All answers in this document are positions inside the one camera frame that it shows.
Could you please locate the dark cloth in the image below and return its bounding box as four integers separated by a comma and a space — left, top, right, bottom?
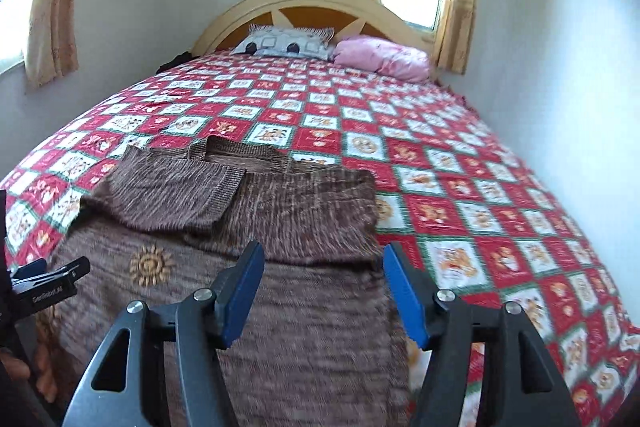
156, 51, 193, 75

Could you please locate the red checkered printed blanket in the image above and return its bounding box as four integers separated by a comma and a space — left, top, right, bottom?
0, 49, 640, 427

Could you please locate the grey patterned pillow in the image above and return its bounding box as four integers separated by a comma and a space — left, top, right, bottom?
231, 24, 336, 60

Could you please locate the pink pillow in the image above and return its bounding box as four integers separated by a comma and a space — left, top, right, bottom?
332, 34, 433, 82

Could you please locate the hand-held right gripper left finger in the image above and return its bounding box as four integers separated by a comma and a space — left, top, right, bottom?
61, 241, 266, 427

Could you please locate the brown knitted sweater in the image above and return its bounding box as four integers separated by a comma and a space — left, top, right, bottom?
37, 136, 418, 427

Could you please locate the cream wooden headboard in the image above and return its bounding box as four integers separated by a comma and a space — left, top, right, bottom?
192, 0, 436, 55

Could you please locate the person's left hand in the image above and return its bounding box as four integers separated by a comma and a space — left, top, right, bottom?
0, 351, 32, 380

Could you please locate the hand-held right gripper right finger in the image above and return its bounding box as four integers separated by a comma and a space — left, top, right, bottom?
382, 242, 583, 427

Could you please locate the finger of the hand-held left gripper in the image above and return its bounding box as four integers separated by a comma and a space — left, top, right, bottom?
9, 256, 92, 308

